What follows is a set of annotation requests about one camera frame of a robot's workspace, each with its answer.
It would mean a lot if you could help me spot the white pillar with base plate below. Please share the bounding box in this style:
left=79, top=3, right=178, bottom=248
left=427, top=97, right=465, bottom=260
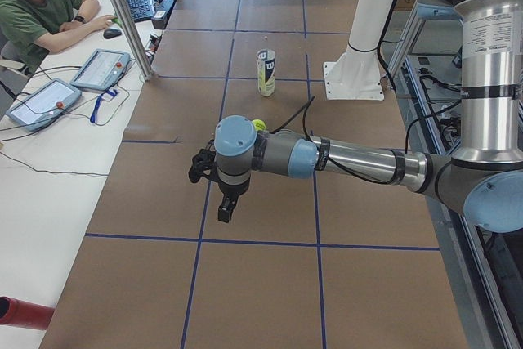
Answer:
left=324, top=0, right=394, bottom=101

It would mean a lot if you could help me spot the aluminium frame post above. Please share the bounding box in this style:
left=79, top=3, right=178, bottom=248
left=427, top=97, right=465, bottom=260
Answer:
left=110, top=0, right=154, bottom=81

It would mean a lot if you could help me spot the yellow tennis ball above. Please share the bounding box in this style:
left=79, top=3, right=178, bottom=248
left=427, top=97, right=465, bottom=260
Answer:
left=252, top=119, right=266, bottom=132

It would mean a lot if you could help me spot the black keyboard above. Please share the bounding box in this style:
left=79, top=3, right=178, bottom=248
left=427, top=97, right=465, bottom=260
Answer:
left=126, top=0, right=154, bottom=22

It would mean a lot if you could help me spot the black computer mouse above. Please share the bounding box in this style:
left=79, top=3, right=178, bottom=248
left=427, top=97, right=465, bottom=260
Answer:
left=103, top=28, right=122, bottom=39

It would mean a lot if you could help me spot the person in green shirt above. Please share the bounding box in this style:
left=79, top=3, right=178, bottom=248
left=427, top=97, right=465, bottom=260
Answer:
left=1, top=0, right=116, bottom=74

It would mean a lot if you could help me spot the clear tennis ball can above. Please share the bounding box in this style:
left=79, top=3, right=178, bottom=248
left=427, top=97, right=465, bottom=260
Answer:
left=257, top=48, right=275, bottom=96

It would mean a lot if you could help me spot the near teach pendant tablet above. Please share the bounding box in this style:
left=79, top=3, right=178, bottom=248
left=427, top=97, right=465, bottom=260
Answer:
left=7, top=78, right=82, bottom=132

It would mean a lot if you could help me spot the red cylinder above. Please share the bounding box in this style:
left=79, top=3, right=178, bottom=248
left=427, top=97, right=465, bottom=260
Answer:
left=1, top=297, right=55, bottom=331

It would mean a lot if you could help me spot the blue lanyard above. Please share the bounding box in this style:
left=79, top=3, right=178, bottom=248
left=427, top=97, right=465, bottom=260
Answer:
left=89, top=87, right=118, bottom=125

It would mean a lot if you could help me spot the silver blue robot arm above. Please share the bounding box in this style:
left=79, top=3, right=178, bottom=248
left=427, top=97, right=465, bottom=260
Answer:
left=213, top=0, right=522, bottom=233

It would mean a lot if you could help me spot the teach pendant tablet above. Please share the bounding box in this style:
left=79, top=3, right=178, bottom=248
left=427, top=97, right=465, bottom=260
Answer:
left=70, top=49, right=131, bottom=92
left=7, top=78, right=82, bottom=132

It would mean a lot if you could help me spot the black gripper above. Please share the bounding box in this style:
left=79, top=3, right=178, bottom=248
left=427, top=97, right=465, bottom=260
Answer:
left=217, top=168, right=250, bottom=223

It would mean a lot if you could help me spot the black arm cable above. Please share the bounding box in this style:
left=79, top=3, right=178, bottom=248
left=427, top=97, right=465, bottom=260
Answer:
left=270, top=95, right=463, bottom=185

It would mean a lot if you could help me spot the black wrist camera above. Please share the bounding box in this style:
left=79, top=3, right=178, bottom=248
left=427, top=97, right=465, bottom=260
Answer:
left=188, top=139, right=219, bottom=184

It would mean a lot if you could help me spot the far teach pendant tablet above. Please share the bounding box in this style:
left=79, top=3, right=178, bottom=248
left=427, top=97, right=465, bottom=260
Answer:
left=70, top=49, right=131, bottom=92

